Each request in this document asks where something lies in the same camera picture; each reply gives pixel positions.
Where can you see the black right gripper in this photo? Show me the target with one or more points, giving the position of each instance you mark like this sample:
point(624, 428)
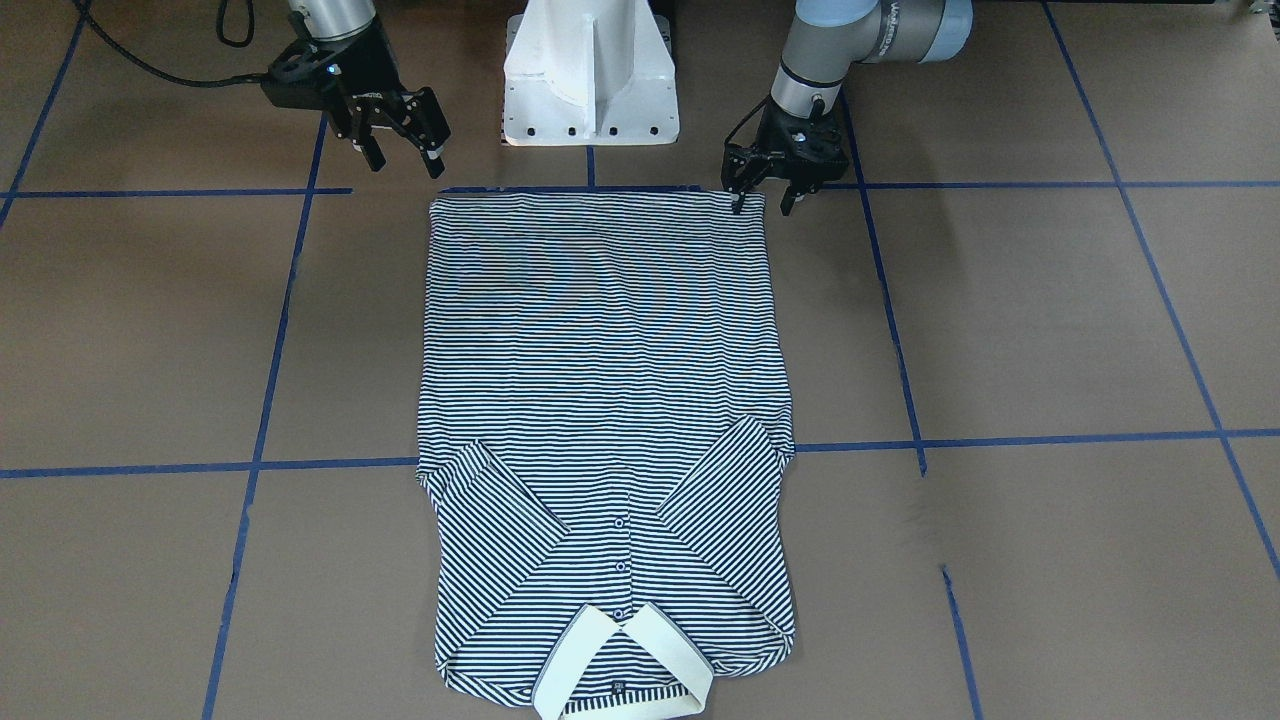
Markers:
point(367, 66)

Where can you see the navy white striped polo shirt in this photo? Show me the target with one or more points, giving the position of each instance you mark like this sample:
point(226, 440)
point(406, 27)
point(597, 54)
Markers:
point(604, 425)

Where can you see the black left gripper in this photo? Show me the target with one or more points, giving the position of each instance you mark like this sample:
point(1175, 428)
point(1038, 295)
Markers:
point(822, 153)

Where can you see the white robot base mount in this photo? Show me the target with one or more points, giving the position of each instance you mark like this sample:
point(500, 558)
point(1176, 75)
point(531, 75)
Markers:
point(581, 73)

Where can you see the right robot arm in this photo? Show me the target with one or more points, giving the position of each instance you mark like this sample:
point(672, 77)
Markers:
point(331, 20)

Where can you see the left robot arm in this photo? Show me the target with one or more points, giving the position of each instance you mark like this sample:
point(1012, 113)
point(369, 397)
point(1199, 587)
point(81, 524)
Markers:
point(827, 38)

